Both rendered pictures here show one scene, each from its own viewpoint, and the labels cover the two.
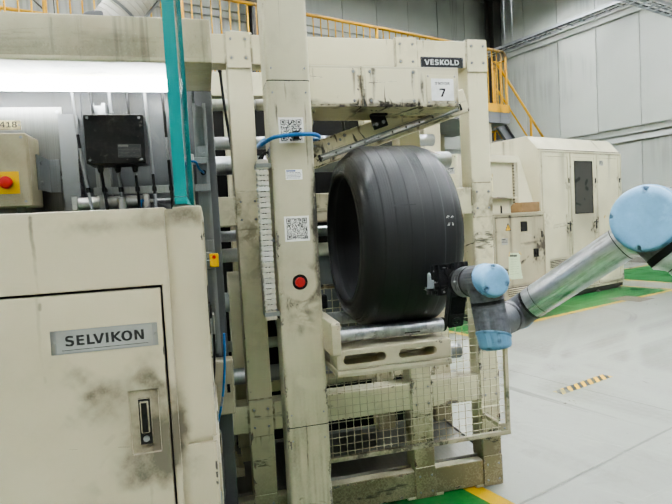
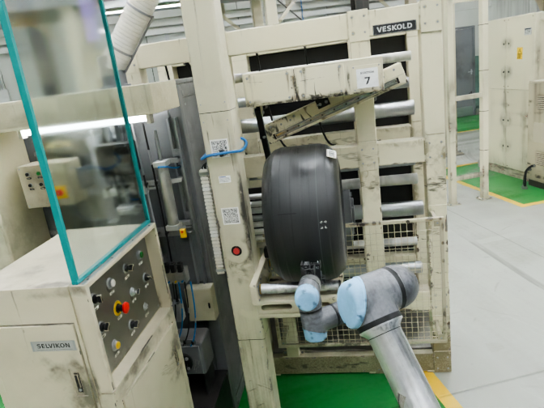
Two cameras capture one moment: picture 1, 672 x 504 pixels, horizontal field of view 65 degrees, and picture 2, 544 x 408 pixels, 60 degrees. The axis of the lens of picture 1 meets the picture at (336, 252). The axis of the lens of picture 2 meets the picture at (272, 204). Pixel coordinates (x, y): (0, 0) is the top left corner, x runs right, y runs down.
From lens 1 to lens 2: 101 cm
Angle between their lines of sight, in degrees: 27
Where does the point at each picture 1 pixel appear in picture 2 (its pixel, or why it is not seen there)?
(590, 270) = not seen: hidden behind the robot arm
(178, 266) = (79, 314)
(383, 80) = (312, 77)
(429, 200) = (307, 210)
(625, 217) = (341, 300)
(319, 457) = (260, 359)
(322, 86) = (262, 89)
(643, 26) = not seen: outside the picture
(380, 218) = (269, 223)
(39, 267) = (19, 313)
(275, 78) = (204, 112)
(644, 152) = not seen: outside the picture
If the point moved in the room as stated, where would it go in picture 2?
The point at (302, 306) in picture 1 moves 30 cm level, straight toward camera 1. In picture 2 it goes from (240, 266) to (210, 299)
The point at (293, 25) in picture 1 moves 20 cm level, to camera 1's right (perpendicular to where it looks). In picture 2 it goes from (213, 70) to (260, 63)
